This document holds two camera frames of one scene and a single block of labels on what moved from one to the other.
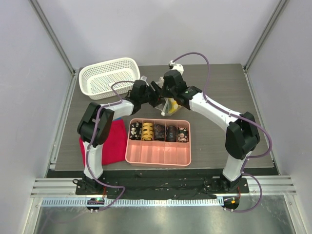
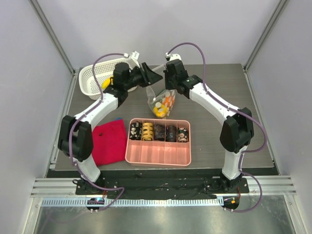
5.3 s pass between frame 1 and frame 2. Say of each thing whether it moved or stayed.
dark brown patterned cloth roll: stayed
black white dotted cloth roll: stayed
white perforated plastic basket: stayed
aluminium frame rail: stayed
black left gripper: moved
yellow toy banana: moved
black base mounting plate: stayed
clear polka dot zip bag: moved
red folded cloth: stayed
